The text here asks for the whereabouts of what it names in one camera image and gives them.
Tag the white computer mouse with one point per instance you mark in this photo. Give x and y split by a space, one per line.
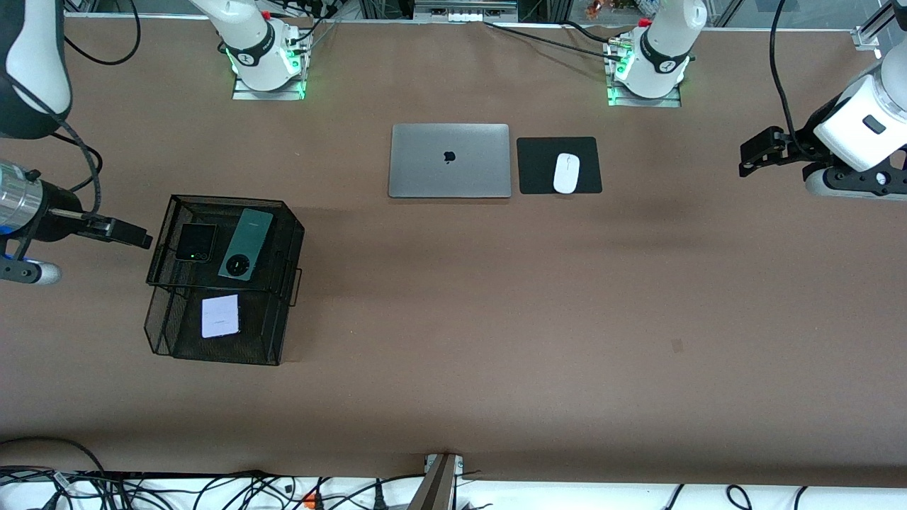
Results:
567 173

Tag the dark green smartphone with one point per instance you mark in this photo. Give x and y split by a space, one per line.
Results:
244 244

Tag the grey closed laptop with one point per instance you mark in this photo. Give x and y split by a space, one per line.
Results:
425 163

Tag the black flip phone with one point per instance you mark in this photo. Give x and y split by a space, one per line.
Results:
195 242

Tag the aluminium post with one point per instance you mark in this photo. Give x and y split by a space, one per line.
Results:
439 485

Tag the aluminium corner profile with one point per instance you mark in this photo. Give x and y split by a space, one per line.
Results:
868 35

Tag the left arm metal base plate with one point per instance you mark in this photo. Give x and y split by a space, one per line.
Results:
666 103

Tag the white power strip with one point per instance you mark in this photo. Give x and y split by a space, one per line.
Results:
464 15

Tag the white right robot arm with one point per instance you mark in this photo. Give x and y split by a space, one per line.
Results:
248 42

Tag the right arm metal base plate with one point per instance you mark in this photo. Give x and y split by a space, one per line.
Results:
244 94

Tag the black mouse pad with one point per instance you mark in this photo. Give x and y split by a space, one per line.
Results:
538 166

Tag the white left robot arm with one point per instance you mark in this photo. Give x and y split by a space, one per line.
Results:
857 120

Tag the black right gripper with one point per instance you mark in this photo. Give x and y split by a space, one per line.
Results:
51 220

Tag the white flip phone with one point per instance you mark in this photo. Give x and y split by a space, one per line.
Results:
220 316

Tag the black mesh two-tier tray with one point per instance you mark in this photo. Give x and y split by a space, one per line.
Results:
269 333

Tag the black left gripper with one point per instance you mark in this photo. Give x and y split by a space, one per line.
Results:
806 139

